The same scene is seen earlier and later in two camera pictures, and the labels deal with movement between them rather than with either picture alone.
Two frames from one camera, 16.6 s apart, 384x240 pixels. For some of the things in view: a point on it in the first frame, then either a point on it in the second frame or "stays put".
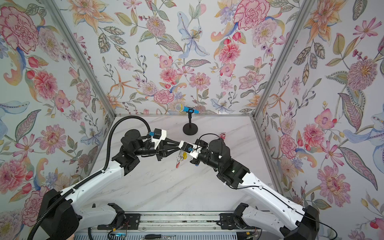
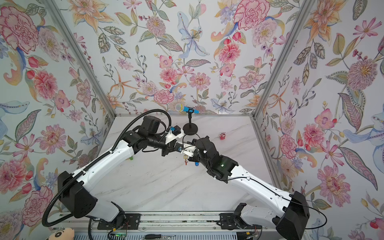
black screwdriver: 156,236 stays put
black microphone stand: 190,129 stays put
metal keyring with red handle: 179,158 -> 185,156
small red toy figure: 223,135 stays put
